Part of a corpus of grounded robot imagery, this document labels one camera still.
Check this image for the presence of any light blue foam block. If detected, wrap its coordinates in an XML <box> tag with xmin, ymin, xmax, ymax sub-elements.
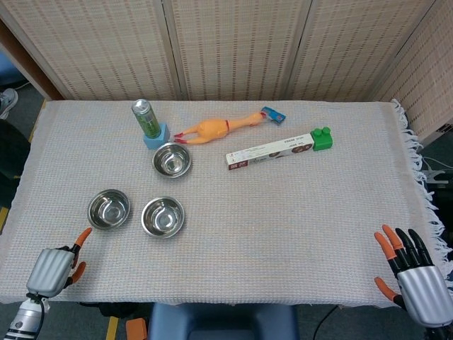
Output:
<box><xmin>143</xmin><ymin>122</ymin><xmax>171</xmax><ymax>150</ymax></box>

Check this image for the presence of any beige woven tablecloth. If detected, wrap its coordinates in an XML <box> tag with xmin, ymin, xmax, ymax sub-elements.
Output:
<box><xmin>0</xmin><ymin>98</ymin><xmax>453</xmax><ymax>307</ymax></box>

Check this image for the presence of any long baking paper box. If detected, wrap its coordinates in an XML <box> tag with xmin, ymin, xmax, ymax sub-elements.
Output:
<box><xmin>225</xmin><ymin>133</ymin><xmax>315</xmax><ymax>173</ymax></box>

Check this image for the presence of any white clamp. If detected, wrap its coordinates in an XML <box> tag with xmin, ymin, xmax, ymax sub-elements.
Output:
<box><xmin>420</xmin><ymin>169</ymin><xmax>447</xmax><ymax>185</ymax></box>

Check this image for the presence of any black seat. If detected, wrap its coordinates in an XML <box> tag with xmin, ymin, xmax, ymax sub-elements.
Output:
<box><xmin>0</xmin><ymin>119</ymin><xmax>31</xmax><ymax>210</ymax></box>

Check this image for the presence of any small dark packet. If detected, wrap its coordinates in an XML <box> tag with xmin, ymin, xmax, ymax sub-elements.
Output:
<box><xmin>260</xmin><ymin>106</ymin><xmax>287</xmax><ymax>125</ymax></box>

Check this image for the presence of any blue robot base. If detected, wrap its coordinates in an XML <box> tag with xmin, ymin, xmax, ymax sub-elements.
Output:
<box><xmin>147</xmin><ymin>303</ymin><xmax>299</xmax><ymax>340</ymax></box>

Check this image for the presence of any yellow rubber chicken toy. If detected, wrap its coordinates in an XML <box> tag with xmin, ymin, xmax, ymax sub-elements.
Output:
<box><xmin>173</xmin><ymin>110</ymin><xmax>265</xmax><ymax>146</ymax></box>

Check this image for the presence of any grey sneaker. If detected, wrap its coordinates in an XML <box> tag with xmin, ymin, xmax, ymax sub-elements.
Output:
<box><xmin>0</xmin><ymin>88</ymin><xmax>19</xmax><ymax>120</ymax></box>

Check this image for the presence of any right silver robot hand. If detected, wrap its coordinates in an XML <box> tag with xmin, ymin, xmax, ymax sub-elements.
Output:
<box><xmin>373</xmin><ymin>224</ymin><xmax>453</xmax><ymax>329</ymax></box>

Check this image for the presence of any brown wooden board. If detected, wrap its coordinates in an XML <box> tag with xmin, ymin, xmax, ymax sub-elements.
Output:
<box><xmin>0</xmin><ymin>21</ymin><xmax>64</xmax><ymax>101</ymax></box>

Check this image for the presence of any black floor cable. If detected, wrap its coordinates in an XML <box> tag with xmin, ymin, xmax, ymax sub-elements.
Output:
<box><xmin>314</xmin><ymin>305</ymin><xmax>338</xmax><ymax>340</ymax></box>

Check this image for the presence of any orange floor object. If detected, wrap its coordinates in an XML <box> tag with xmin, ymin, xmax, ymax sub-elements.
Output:
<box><xmin>127</xmin><ymin>317</ymin><xmax>148</xmax><ymax>340</ymax></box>

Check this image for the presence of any green drink can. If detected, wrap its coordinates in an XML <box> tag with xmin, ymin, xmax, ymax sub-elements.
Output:
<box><xmin>131</xmin><ymin>98</ymin><xmax>161</xmax><ymax>139</ymax></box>

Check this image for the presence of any stainless steel bowl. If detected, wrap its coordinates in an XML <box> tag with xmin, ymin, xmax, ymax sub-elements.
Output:
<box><xmin>86</xmin><ymin>188</ymin><xmax>132</xmax><ymax>230</ymax></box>
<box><xmin>151</xmin><ymin>142</ymin><xmax>193</xmax><ymax>179</ymax></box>
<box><xmin>140</xmin><ymin>196</ymin><xmax>185</xmax><ymax>239</ymax></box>

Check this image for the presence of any woven folding screen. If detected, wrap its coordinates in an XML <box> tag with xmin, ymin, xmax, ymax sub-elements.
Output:
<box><xmin>0</xmin><ymin>0</ymin><xmax>453</xmax><ymax>142</ymax></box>

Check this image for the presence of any green toy building block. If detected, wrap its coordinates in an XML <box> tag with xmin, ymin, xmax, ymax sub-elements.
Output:
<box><xmin>310</xmin><ymin>126</ymin><xmax>335</xmax><ymax>152</ymax></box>

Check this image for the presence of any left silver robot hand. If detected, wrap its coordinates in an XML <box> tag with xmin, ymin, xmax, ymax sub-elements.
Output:
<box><xmin>25</xmin><ymin>227</ymin><xmax>93</xmax><ymax>299</ymax></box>

